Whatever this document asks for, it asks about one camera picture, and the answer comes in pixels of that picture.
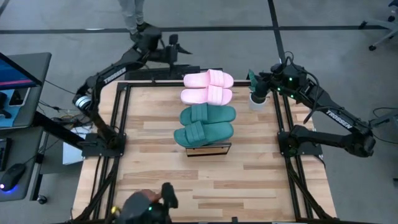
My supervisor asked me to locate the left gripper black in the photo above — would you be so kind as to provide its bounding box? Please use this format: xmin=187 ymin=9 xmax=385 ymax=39
xmin=157 ymin=43 xmax=193 ymax=74

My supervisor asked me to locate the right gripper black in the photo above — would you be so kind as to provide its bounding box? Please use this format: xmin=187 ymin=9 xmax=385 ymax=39
xmin=254 ymin=63 xmax=308 ymax=99

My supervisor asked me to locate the pink foam slide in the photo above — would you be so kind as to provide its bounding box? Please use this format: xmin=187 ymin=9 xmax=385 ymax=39
xmin=183 ymin=68 xmax=234 ymax=90
xmin=180 ymin=85 xmax=233 ymax=106

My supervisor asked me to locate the teal foam slide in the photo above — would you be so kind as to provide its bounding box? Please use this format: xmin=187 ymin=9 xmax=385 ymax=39
xmin=173 ymin=121 xmax=234 ymax=148
xmin=179 ymin=103 xmax=237 ymax=126

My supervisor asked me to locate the green plant in white pot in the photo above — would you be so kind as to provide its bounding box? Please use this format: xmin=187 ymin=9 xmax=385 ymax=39
xmin=248 ymin=68 xmax=272 ymax=112

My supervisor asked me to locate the person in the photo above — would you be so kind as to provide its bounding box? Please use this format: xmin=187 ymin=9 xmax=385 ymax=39
xmin=117 ymin=0 xmax=154 ymax=43

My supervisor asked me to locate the grey office chair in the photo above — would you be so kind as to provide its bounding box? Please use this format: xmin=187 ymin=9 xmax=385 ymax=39
xmin=359 ymin=0 xmax=398 ymax=52

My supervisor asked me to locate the person's hand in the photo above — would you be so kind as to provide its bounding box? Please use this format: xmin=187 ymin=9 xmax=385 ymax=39
xmin=144 ymin=189 xmax=163 ymax=203

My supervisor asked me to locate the black support beam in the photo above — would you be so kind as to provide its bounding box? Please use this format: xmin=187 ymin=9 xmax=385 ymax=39
xmin=32 ymin=110 xmax=85 ymax=151

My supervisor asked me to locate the white box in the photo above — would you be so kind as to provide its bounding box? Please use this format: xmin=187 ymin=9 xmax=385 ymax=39
xmin=62 ymin=129 xmax=88 ymax=166

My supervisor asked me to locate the desk computer monitor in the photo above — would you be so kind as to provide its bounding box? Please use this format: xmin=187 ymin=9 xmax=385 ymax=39
xmin=0 ymin=52 xmax=44 ymax=91

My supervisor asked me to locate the smartphone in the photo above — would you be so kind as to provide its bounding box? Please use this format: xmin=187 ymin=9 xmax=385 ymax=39
xmin=8 ymin=86 xmax=31 ymax=107

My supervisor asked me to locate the grey desk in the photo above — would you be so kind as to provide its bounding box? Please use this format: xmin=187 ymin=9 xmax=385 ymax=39
xmin=0 ymin=126 xmax=45 ymax=203

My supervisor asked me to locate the black keyboard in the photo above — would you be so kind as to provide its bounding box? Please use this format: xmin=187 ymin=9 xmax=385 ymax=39
xmin=0 ymin=138 xmax=12 ymax=172

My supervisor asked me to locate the black computer mouse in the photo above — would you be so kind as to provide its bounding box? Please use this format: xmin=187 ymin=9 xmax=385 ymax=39
xmin=0 ymin=163 xmax=27 ymax=192

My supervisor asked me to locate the black frame wooden shelf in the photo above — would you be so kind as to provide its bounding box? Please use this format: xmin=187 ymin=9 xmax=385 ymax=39
xmin=185 ymin=142 xmax=233 ymax=158

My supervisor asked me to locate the black cable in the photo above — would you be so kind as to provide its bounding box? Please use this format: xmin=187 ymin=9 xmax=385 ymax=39
xmin=43 ymin=79 xmax=78 ymax=96

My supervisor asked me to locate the grey stand with cable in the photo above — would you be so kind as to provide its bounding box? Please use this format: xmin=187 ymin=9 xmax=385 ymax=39
xmin=368 ymin=107 xmax=398 ymax=144

